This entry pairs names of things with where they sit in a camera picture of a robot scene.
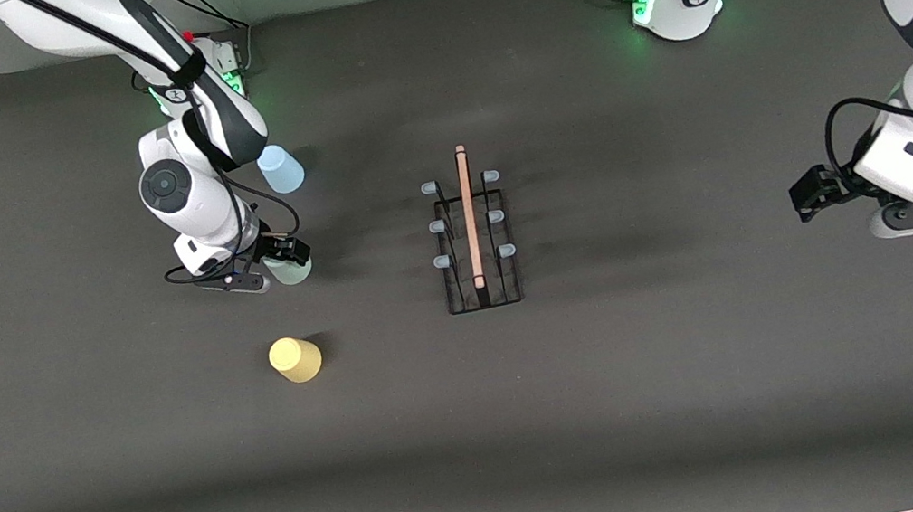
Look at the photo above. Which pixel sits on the pale green plastic cup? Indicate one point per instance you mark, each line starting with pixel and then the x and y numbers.
pixel 293 274

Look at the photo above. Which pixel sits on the light blue plastic cup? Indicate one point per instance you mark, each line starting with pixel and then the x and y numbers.
pixel 283 172

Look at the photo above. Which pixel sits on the yellow plastic cup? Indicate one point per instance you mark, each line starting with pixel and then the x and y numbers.
pixel 295 359

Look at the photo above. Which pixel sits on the dark grey table mat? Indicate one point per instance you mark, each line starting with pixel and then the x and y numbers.
pixel 626 403

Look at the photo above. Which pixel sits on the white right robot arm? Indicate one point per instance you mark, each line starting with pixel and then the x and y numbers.
pixel 175 186

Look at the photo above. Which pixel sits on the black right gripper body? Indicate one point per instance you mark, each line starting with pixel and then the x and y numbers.
pixel 273 247

